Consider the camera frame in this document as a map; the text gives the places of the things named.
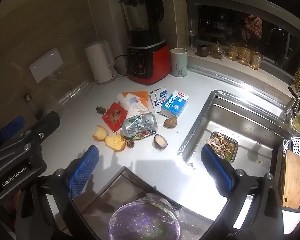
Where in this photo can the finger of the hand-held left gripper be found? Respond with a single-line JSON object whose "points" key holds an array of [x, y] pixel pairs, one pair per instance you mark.
{"points": [[11, 128], [47, 123]]}

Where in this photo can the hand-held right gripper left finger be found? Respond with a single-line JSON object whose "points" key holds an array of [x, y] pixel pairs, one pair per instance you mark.
{"points": [[83, 170]]}

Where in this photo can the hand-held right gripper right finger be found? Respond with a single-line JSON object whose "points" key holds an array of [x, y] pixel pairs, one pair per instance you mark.
{"points": [[216, 172]]}

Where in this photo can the bread piece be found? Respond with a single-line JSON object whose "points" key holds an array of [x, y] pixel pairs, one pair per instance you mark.
{"points": [[115, 142], [100, 133]]}

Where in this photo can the small brown shell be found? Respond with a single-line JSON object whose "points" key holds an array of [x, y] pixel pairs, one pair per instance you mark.
{"points": [[131, 144]]}

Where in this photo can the red packet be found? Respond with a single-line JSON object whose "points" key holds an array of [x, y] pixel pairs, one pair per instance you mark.
{"points": [[113, 116]]}

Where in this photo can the purple fruit shell half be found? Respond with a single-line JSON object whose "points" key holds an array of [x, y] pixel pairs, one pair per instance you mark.
{"points": [[160, 142]]}

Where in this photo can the round brown fruit shell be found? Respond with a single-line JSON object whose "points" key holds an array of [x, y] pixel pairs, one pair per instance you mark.
{"points": [[170, 122]]}

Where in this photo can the crushed drink can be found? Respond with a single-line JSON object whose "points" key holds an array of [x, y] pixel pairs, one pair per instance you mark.
{"points": [[137, 126]]}

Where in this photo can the bin with purple bag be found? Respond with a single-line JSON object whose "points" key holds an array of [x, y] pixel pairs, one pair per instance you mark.
{"points": [[140, 220]]}

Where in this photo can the blue and white milk carton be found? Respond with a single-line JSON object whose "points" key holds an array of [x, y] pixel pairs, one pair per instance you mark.
{"points": [[173, 103]]}

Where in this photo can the white tissue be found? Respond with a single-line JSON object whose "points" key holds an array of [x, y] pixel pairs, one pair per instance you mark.
{"points": [[135, 107]]}

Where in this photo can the small white blue box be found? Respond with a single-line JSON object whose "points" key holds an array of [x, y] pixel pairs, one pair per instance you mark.
{"points": [[157, 100]]}

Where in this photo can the orange packaging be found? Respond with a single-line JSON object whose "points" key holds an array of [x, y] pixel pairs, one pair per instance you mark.
{"points": [[143, 96]]}

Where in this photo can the metal tray with food scraps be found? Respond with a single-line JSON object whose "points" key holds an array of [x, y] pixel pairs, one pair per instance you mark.
{"points": [[225, 142]]}

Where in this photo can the stainless steel sink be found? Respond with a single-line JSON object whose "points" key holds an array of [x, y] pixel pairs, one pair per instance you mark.
{"points": [[227, 115]]}

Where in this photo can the wooden cutting board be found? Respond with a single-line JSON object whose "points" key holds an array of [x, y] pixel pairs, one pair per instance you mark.
{"points": [[292, 180]]}

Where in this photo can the white electric kettle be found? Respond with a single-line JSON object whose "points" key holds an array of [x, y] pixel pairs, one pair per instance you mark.
{"points": [[100, 62]]}

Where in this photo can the chrome faucet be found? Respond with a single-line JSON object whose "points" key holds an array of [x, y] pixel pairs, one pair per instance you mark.
{"points": [[291, 107]]}

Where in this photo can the red and black blender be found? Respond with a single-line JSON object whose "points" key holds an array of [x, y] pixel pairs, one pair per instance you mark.
{"points": [[142, 65]]}

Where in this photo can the painted ceramic cup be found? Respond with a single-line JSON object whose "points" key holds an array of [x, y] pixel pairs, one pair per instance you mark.
{"points": [[179, 63]]}

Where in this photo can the amber drinking glass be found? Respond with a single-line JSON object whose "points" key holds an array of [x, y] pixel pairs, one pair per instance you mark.
{"points": [[233, 52], [245, 55], [256, 61]]}

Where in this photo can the glass teapot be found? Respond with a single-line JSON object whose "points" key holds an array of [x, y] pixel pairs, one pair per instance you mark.
{"points": [[217, 52]]}

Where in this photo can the dark teacup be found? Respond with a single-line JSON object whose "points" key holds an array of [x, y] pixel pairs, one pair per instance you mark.
{"points": [[203, 50]]}

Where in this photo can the wine glass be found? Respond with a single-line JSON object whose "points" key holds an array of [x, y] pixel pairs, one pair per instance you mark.
{"points": [[192, 30]]}

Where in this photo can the dark window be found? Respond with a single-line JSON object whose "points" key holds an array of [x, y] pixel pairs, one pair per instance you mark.
{"points": [[215, 20]]}

